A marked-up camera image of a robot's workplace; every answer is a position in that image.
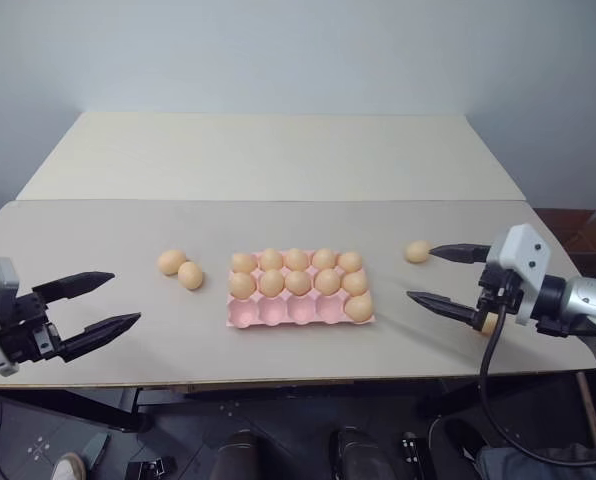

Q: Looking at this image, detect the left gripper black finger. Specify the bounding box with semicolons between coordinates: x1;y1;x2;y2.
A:
57;312;143;364
31;271;116;304

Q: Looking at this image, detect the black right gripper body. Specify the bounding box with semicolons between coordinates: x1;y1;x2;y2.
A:
476;262;527;330

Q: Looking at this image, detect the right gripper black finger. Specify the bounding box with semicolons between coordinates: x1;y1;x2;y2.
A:
406;290;484;330
430;243;494;266

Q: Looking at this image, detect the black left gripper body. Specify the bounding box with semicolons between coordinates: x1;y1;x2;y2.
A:
0;289;63;365

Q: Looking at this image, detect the pink plastic egg tray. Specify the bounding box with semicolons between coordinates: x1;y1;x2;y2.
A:
226;249;378;330

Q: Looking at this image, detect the brown cardboard box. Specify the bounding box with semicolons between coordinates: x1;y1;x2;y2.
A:
532;207;596;281

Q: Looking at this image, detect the grey floor pedal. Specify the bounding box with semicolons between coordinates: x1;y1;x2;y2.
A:
76;431;111;472

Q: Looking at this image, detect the white shoe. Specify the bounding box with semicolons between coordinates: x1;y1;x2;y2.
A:
51;451;88;480

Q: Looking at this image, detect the black floor box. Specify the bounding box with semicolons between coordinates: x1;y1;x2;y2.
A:
125;456;178;480

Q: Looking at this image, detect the wooden stick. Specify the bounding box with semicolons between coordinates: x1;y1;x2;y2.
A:
575;372;596;450

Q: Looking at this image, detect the small black dotted device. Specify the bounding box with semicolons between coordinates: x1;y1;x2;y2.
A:
400;431;425;480

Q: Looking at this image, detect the dark rounded shape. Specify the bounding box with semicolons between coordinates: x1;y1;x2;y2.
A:
211;429;275;480
329;426;398;480

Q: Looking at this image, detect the grey fabric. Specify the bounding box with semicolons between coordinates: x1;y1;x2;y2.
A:
476;441;596;480

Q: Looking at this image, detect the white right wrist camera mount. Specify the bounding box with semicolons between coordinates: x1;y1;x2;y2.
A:
485;223;553;327

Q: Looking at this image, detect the black table frame leg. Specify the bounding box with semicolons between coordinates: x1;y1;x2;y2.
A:
0;385;155;434

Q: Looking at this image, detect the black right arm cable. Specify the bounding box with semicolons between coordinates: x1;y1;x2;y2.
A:
479;302;554;464

